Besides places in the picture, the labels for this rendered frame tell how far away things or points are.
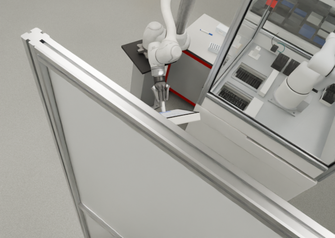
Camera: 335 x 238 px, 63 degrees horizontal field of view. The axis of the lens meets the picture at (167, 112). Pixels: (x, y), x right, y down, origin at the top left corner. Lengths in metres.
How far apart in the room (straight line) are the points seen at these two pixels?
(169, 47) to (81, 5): 2.86
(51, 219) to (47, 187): 0.27
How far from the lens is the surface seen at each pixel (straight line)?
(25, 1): 4.44
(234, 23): 1.53
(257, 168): 2.19
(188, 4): 2.09
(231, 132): 2.01
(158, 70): 1.75
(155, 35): 2.32
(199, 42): 2.77
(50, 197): 2.63
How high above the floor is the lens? 2.45
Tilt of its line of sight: 53 degrees down
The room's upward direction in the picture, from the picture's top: 17 degrees clockwise
